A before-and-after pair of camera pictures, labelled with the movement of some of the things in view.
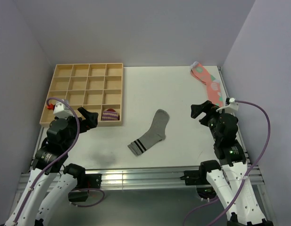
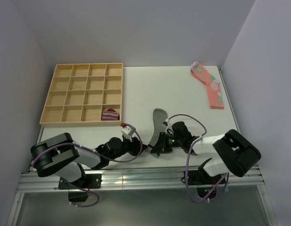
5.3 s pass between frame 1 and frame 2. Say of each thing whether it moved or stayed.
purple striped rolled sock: stayed
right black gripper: moved
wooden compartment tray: stayed
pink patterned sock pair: stayed
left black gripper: moved
